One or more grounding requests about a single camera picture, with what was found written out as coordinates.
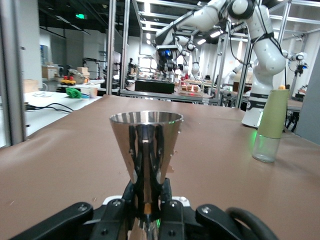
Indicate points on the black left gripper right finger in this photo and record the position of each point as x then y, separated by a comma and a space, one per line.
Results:
212, 222

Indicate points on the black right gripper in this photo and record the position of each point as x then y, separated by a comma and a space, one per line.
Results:
166, 60

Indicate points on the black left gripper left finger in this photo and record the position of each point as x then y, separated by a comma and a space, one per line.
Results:
62, 222

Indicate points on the steel jigger measuring cup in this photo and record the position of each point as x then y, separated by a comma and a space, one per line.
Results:
146, 140

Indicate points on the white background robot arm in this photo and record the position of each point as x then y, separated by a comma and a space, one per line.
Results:
298, 58

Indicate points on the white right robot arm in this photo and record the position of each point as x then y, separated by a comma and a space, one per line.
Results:
265, 57

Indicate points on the striped white paper cup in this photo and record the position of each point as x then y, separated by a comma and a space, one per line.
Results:
85, 95

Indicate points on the black rectangular box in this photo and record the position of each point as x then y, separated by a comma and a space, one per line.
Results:
155, 87

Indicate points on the brown table mat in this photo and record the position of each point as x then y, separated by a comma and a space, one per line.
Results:
62, 162

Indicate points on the stacked cardboard boxes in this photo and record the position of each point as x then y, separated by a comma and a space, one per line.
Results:
82, 73

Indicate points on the green exit sign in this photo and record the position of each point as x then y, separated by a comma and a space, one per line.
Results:
81, 16

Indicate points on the green cloth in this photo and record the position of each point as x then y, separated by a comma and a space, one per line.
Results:
73, 93

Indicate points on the yellow box with red buttons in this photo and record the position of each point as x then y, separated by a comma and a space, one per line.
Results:
68, 80

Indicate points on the green bottle with clear base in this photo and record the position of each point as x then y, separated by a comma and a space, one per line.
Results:
272, 117

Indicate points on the light wooden box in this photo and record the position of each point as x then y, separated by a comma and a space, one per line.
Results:
31, 86

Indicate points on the grey side panel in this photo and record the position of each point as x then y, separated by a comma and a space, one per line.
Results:
310, 105

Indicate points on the aluminium frame post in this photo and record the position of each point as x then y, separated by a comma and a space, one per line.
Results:
12, 75
111, 50
125, 50

